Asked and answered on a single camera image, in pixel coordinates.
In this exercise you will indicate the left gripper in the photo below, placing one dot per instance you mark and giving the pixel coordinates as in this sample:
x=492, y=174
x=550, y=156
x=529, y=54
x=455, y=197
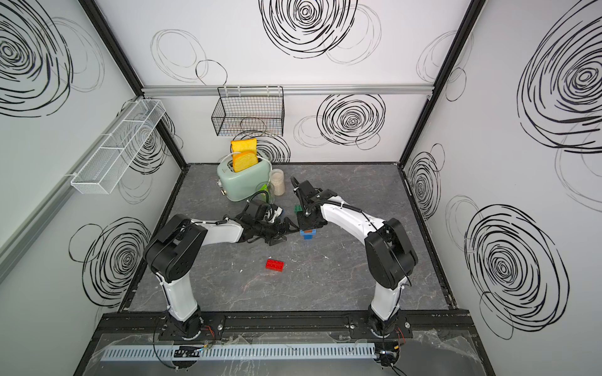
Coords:
x=278, y=233

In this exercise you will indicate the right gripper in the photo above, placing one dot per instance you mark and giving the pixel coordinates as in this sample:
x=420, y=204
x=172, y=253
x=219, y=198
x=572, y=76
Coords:
x=302, y=224

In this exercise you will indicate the beige speckled cup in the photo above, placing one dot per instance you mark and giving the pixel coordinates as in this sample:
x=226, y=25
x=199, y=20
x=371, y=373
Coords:
x=277, y=181

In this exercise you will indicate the rear yellow toast slice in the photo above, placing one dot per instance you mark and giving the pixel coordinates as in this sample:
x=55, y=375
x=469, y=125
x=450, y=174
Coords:
x=244, y=145

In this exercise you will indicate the clear glass with green packets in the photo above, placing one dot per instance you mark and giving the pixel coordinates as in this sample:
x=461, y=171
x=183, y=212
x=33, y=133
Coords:
x=269, y=188

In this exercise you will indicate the white mesh wall shelf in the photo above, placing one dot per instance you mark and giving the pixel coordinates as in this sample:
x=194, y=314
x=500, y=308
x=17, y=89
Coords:
x=133, y=144

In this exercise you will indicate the black front rail frame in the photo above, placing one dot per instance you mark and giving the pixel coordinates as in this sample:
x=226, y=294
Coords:
x=355, y=324

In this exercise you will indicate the red long lego brick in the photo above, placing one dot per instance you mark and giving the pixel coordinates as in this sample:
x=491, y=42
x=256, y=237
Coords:
x=275, y=265

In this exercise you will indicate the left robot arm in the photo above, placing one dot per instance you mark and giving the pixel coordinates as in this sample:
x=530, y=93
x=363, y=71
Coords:
x=171, y=253

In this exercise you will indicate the mint green toaster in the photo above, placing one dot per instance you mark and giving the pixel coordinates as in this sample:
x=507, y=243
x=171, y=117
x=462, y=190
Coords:
x=238, y=186

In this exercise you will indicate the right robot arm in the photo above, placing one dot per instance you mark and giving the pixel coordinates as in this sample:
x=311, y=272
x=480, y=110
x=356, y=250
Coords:
x=390, y=255

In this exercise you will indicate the front orange toast slice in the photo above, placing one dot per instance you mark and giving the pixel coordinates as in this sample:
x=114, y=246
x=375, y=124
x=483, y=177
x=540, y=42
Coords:
x=244, y=160

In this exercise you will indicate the black wire basket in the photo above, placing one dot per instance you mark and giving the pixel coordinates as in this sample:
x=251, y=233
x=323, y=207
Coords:
x=249, y=109

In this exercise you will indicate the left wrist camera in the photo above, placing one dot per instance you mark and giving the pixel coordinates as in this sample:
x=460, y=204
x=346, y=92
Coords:
x=272, y=214

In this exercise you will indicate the white slotted cable duct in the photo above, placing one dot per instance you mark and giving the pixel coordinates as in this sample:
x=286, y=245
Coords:
x=307, y=351

